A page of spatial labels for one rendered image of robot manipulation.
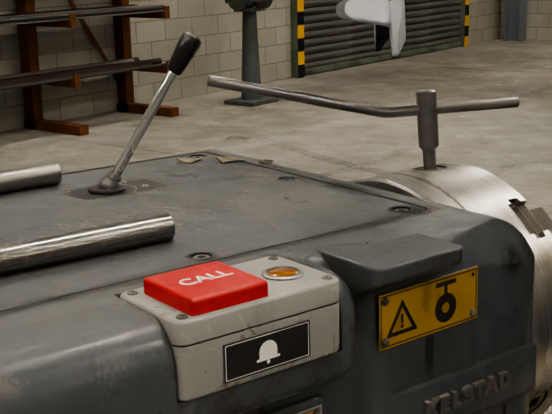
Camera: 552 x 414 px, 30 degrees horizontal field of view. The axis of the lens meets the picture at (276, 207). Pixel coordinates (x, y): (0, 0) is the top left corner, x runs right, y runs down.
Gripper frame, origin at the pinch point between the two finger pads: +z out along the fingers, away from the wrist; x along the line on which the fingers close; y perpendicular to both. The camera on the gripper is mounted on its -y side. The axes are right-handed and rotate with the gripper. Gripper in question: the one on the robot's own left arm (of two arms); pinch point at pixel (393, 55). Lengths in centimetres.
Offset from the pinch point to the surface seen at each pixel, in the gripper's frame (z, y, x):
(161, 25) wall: 5, 107, -914
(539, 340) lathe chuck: 28.3, -11.6, 13.7
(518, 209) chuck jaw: 16.6, -11.7, 5.9
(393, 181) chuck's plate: 12.6, 1.2, 6.0
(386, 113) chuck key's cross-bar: 6.2, 1.0, 0.6
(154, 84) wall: 60, 118, -906
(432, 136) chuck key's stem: 9.0, -3.8, 1.0
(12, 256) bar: 10, 32, 41
